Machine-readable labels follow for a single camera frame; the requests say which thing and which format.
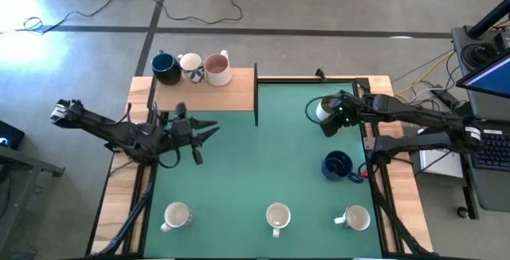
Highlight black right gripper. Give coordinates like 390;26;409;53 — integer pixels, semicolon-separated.
330;91;364;128

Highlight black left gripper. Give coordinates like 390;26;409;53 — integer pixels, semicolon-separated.
167;102;222;166

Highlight white mug green interior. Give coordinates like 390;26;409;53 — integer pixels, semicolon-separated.
316;95;335;122

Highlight navy mug ring handle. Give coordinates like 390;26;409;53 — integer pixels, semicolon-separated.
320;150;364;184

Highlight white mug pink interior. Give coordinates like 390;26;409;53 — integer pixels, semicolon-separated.
203;49;233;88

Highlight blue leaf pattern mug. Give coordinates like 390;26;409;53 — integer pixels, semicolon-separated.
177;52;206;85

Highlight black round mug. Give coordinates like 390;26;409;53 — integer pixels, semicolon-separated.
151;51;183;86

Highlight red lattice pattern mug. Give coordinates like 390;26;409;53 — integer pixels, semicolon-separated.
159;201;195;233

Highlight blue flower pattern mug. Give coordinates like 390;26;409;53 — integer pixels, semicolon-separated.
333;204;371;232

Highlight green leaf lattice mug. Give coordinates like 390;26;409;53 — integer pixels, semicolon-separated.
265;202;292;238

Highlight green table mat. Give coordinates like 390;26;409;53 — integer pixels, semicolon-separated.
143;82;383;259

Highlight black power strip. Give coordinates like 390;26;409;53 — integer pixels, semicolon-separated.
432;85;459;109

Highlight white paper sheet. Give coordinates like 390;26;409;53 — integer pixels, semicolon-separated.
418;128;465;179

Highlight computer monitor blue screen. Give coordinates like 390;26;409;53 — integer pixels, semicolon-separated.
456;50;510;100

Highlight black keyboard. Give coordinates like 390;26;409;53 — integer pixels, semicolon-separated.
464;127;510;171

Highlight black pole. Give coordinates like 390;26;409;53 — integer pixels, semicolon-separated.
466;6;510;40

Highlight grey equipment cart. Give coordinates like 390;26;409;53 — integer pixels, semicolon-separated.
450;24;510;213

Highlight grey metal stand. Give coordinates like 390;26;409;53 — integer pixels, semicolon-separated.
0;144;65;253

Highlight black device with light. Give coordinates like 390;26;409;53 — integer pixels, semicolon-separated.
0;120;26;152

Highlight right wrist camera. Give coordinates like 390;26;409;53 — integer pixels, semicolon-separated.
320;115;344;138

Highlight wooden shelf black frame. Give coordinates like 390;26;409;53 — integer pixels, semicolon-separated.
147;62;260;128

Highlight yellow cable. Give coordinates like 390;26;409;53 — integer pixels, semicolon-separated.
394;50;455;96

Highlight coiled black cable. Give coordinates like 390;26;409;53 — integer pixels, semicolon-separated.
461;42;499;69

